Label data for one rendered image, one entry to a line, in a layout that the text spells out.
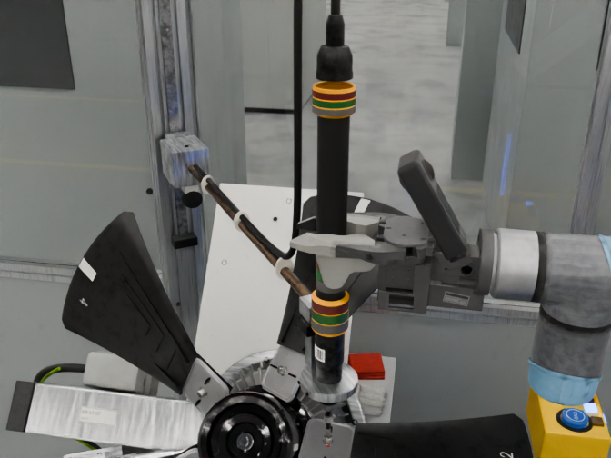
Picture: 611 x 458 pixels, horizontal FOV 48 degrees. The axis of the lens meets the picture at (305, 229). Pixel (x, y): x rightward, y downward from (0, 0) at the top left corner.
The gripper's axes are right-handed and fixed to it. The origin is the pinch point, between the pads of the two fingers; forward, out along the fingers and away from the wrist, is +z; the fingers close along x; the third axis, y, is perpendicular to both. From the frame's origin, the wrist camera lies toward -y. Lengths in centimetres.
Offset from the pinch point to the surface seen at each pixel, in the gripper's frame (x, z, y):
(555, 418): 25, -36, 41
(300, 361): 4.8, 1.3, 21.3
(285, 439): -4.9, 1.3, 25.7
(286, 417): -3.0, 1.5, 24.0
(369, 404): 47, -6, 62
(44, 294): 70, 80, 58
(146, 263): 8.6, 23.0, 11.2
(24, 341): 70, 89, 74
